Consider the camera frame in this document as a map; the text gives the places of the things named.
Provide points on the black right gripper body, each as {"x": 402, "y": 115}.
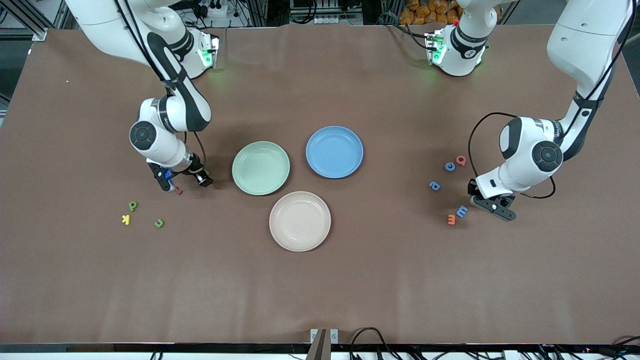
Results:
{"x": 196, "y": 170}

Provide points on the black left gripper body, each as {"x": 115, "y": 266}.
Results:
{"x": 471, "y": 188}

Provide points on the blue letter E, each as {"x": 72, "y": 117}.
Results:
{"x": 462, "y": 211}

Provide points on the blue letter P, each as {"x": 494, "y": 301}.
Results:
{"x": 434, "y": 186}

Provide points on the green letter P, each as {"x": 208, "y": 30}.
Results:
{"x": 132, "y": 205}

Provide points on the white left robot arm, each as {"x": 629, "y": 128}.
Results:
{"x": 525, "y": 155}

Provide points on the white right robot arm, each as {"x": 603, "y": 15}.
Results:
{"x": 160, "y": 145}

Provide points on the pink letter Q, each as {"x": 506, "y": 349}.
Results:
{"x": 457, "y": 160}

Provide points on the blue letter C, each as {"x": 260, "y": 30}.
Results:
{"x": 446, "y": 167}

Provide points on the orange letter E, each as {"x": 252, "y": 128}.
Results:
{"x": 451, "y": 219}

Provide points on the green plate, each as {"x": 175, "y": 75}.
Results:
{"x": 261, "y": 168}

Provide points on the green letter J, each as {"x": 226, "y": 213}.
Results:
{"x": 159, "y": 223}

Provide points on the yellow letter K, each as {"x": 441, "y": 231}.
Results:
{"x": 126, "y": 219}

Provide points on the beige plate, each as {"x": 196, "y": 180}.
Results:
{"x": 300, "y": 221}

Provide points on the blue plate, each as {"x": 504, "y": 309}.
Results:
{"x": 334, "y": 152}

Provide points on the white power strip with plugs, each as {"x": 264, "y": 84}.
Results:
{"x": 217, "y": 11}

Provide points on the brown table cover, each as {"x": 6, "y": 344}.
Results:
{"x": 320, "y": 290}

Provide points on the bag of orange items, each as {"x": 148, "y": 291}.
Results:
{"x": 425, "y": 12}

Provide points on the small white power strip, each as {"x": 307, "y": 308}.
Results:
{"x": 330, "y": 20}

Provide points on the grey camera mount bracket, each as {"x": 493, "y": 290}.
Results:
{"x": 322, "y": 345}

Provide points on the aluminium frame post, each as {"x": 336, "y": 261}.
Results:
{"x": 37, "y": 32}

